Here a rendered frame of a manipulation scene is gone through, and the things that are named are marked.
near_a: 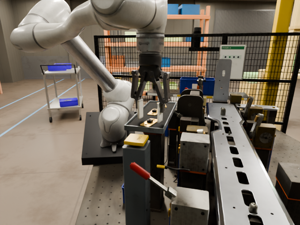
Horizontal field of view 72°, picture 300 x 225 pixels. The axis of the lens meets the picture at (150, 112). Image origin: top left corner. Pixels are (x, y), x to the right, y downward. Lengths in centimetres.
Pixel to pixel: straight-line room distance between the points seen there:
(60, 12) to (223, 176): 96
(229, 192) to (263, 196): 10
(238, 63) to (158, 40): 147
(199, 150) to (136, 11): 48
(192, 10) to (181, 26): 526
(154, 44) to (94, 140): 93
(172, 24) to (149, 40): 1038
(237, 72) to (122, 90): 117
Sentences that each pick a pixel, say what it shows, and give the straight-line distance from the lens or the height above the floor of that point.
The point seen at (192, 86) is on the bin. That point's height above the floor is 110.
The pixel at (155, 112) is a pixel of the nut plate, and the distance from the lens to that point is 86.
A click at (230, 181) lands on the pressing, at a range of 76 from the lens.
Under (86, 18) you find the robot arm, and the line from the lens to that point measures 62.
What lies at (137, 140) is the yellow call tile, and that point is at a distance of 61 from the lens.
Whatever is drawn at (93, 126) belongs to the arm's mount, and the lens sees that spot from 149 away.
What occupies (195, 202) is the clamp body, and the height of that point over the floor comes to 106.
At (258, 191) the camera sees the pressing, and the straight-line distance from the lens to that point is 75.
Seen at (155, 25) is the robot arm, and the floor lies 148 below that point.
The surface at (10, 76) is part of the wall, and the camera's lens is 1100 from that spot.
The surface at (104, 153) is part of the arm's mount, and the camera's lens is 139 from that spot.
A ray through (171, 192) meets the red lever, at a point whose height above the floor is 107.
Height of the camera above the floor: 141
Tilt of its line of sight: 17 degrees down
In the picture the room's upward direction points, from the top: straight up
